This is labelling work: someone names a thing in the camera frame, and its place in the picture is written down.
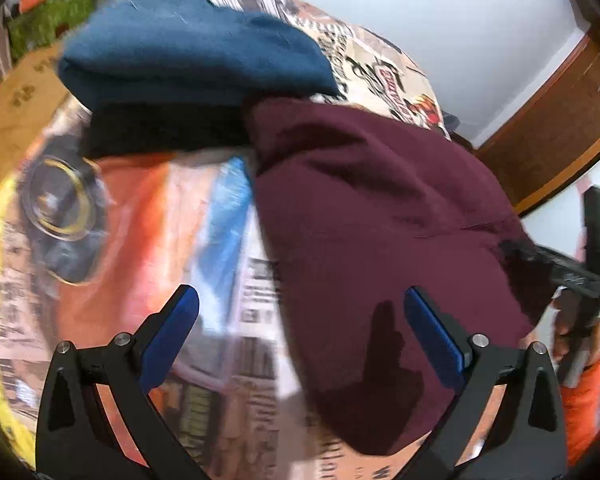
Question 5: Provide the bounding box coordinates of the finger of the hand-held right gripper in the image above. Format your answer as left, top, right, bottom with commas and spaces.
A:
500, 239, 561, 286

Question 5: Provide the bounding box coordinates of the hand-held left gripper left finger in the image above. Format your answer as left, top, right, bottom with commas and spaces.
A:
35, 284, 201, 480

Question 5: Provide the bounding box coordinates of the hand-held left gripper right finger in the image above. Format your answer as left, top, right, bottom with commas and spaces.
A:
403, 285, 567, 480

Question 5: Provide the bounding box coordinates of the maroon button-down shirt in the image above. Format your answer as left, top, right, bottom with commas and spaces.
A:
245, 97, 556, 456

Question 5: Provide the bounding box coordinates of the person's right forearm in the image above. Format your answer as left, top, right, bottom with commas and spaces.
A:
560, 355, 600, 467

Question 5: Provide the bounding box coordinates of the person's right hand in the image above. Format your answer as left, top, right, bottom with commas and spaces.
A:
551, 309, 575, 361

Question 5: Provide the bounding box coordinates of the printed newspaper-pattern blanket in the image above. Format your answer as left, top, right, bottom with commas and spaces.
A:
0, 0, 481, 480

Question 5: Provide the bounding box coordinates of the brown wooden door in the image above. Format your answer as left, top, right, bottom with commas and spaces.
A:
472, 0, 600, 218

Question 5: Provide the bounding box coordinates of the folded black garment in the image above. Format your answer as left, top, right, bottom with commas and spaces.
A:
82, 97, 261, 158

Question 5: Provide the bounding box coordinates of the folded blue garment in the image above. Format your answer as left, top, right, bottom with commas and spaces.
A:
57, 0, 343, 113

